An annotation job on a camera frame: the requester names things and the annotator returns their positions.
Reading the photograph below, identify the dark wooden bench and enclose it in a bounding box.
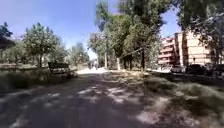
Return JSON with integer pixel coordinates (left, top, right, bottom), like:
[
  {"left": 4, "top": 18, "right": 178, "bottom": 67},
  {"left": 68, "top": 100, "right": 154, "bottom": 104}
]
[{"left": 47, "top": 61, "right": 76, "bottom": 79}]

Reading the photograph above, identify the dark parked car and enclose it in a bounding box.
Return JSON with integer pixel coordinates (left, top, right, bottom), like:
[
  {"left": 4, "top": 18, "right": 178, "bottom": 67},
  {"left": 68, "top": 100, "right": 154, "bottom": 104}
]
[{"left": 169, "top": 63, "right": 224, "bottom": 77}]

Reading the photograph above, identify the dry grass ground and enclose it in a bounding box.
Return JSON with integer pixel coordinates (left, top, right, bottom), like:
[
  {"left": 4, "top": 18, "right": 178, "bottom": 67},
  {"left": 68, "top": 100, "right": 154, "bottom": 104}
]
[{"left": 0, "top": 65, "right": 78, "bottom": 92}]

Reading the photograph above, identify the round green tree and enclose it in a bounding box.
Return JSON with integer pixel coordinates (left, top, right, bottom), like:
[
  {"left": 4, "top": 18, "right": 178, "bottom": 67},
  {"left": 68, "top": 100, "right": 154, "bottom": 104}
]
[{"left": 21, "top": 22, "right": 68, "bottom": 68}]

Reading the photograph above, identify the brick apartment building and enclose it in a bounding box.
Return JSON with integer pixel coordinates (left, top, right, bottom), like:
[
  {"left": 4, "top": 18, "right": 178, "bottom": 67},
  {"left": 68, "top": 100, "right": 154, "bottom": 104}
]
[{"left": 157, "top": 30, "right": 224, "bottom": 68}]

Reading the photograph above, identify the dark wooden shelter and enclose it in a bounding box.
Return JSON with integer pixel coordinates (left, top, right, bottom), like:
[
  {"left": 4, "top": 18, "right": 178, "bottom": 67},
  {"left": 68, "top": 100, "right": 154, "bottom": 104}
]
[{"left": 119, "top": 47, "right": 148, "bottom": 71}]

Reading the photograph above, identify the group of tall trees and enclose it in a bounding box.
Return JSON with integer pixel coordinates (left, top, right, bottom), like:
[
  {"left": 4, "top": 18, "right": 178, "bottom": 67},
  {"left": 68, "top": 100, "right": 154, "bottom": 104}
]
[{"left": 87, "top": 0, "right": 174, "bottom": 71}]

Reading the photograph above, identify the grey dirt path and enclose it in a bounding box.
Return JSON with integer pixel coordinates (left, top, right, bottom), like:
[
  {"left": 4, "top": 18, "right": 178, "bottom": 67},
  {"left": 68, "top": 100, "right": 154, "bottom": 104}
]
[{"left": 0, "top": 67, "right": 188, "bottom": 128}]

